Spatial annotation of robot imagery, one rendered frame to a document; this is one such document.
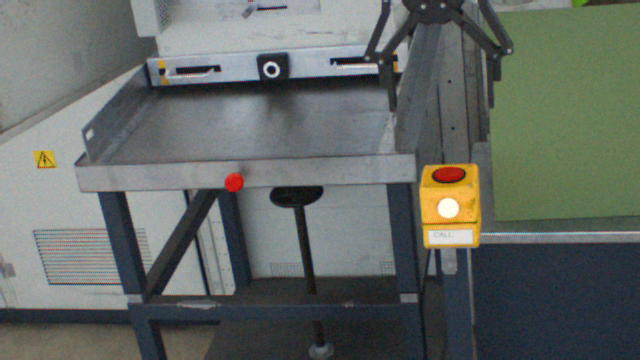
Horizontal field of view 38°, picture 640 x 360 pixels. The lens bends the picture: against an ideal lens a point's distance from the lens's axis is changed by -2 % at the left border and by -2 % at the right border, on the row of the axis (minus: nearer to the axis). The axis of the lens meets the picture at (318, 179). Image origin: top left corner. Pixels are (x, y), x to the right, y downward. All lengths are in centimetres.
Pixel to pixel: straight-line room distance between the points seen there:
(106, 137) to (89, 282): 102
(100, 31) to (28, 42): 21
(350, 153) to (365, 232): 88
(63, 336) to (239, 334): 68
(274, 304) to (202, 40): 55
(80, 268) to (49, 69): 84
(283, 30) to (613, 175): 73
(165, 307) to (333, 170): 48
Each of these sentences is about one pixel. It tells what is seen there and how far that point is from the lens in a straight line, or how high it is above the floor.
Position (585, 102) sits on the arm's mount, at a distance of 147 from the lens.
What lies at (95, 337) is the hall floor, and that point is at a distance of 282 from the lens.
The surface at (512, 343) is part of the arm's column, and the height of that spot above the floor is 53.
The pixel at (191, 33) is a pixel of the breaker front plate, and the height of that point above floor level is 97.
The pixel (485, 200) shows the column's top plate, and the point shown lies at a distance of 161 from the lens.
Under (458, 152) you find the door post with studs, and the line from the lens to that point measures 233.
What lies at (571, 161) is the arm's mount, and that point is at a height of 85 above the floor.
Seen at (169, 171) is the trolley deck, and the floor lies 83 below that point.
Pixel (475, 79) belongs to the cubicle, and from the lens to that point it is 225.
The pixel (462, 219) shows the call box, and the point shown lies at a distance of 136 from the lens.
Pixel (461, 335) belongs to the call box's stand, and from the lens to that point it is 150.
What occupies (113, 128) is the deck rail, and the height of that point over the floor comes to 86.
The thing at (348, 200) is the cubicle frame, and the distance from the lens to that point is 242.
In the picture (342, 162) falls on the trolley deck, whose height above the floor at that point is 83.
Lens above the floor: 153
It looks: 26 degrees down
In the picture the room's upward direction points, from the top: 8 degrees counter-clockwise
